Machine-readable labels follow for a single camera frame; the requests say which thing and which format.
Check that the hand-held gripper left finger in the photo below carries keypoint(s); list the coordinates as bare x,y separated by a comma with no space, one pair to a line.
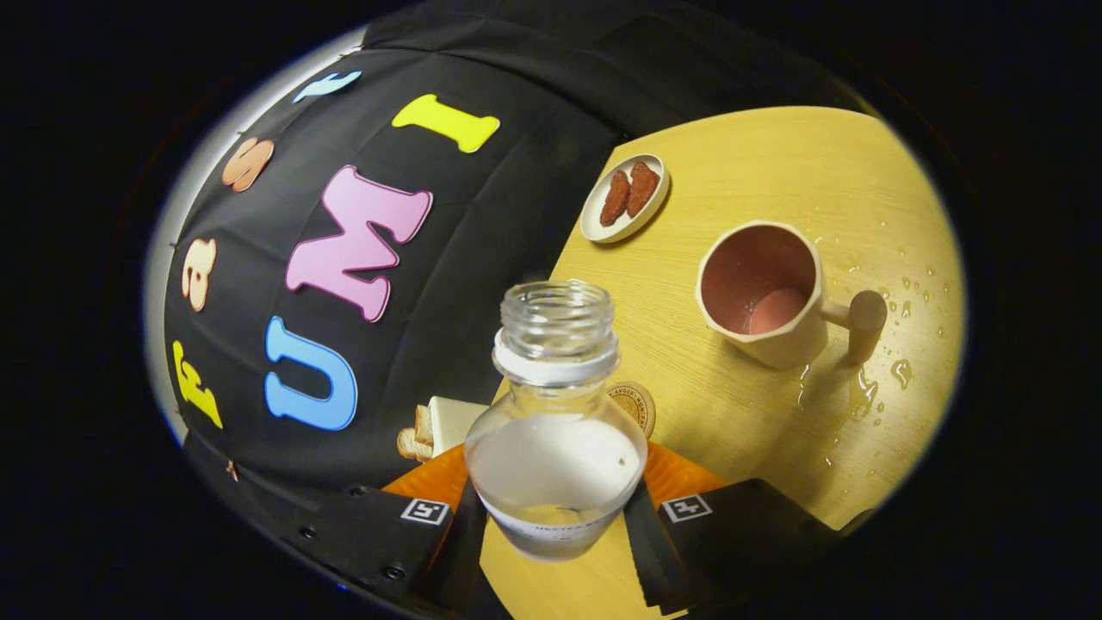
465,555

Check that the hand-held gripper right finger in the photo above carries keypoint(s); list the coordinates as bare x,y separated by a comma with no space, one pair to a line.
650,555

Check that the clear plastic juice bottle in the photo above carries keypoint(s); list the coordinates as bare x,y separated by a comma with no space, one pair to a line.
555,469

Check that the beige cup with pink inside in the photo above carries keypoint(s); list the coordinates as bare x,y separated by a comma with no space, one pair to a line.
796,344

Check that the toast slice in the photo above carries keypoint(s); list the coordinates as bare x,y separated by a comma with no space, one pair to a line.
411,446
423,424

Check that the white toaster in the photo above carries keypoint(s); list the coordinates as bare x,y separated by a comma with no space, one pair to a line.
452,422

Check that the black backdrop cloth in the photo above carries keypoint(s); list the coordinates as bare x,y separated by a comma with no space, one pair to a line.
491,241

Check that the round white plate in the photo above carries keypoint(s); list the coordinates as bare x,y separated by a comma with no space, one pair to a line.
594,226

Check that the red meat piece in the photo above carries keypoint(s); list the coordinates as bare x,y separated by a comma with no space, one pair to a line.
615,198
642,188

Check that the wooden table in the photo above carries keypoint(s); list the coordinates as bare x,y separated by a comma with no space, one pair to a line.
758,164

